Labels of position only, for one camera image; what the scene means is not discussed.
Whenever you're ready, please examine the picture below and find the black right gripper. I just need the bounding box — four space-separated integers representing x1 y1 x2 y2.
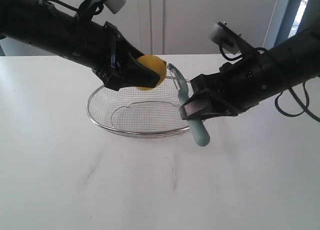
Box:
179 52 270 120

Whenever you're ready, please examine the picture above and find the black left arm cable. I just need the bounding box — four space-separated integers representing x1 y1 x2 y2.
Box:
37 0 106 23

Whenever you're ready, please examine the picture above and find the yellow lemon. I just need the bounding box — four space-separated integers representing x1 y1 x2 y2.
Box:
137 55 167 88

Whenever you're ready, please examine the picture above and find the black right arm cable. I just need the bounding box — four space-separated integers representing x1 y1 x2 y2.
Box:
218 43 320 123

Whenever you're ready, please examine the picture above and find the teal handled peeler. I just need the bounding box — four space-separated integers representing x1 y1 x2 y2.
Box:
167 63 210 147

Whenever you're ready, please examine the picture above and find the oval wire mesh basket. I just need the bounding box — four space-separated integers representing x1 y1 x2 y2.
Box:
86 76 191 138

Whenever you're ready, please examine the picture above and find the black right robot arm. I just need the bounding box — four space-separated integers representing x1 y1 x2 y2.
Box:
179 19 320 120

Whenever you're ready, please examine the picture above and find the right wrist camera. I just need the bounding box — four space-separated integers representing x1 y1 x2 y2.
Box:
209 22 254 55

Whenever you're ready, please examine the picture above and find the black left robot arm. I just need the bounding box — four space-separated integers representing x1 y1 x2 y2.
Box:
0 0 161 91

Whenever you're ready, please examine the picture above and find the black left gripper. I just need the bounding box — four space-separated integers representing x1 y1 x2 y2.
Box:
92 22 160 91

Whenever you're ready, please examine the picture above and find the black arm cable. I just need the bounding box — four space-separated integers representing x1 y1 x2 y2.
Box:
37 0 106 23
218 43 320 123

